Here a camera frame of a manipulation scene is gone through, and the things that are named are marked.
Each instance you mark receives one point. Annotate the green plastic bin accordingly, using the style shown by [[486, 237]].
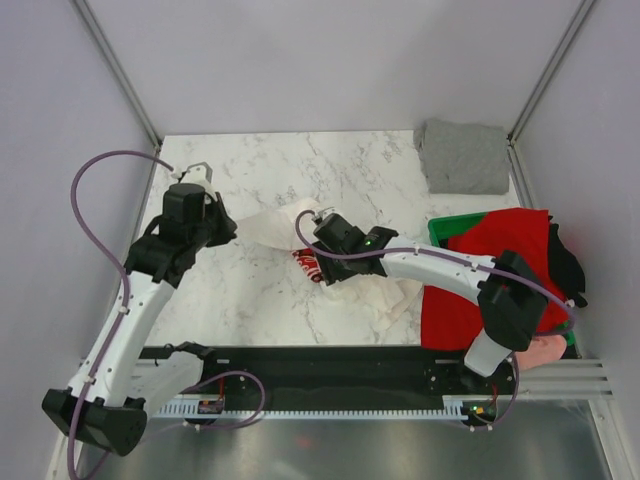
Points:
[[442, 228]]

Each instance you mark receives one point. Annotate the aluminium frame post left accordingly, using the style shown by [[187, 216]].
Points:
[[88, 18]]

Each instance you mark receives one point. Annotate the aluminium frame post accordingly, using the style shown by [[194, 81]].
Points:
[[561, 50], [88, 18]]

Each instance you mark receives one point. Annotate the pink t shirt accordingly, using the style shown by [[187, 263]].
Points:
[[542, 351]]

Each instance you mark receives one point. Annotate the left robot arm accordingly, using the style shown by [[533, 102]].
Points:
[[105, 404]]

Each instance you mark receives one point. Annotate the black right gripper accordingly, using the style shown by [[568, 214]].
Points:
[[330, 272]]

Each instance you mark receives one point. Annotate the black t shirt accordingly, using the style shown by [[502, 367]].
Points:
[[565, 271]]

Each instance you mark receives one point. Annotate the folded grey t shirt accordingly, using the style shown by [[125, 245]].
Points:
[[462, 158]]

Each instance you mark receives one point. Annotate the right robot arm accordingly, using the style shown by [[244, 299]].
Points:
[[506, 290]]

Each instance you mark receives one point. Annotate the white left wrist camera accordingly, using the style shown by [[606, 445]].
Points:
[[199, 174]]

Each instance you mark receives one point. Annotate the aluminium front rail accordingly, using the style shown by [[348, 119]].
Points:
[[565, 378]]

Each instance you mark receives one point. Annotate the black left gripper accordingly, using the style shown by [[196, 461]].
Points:
[[228, 227]]

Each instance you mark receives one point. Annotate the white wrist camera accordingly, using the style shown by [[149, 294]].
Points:
[[199, 174], [321, 213]]

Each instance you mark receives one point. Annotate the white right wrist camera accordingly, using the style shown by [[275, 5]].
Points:
[[321, 213]]

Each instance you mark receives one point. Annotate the aluminium frame post right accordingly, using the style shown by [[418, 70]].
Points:
[[561, 50]]

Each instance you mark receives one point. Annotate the white slotted cable duct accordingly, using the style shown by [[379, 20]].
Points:
[[193, 407]]

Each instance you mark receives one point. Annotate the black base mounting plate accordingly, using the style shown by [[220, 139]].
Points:
[[340, 377]]

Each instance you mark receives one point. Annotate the white red printed t shirt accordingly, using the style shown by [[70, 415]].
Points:
[[274, 228]]

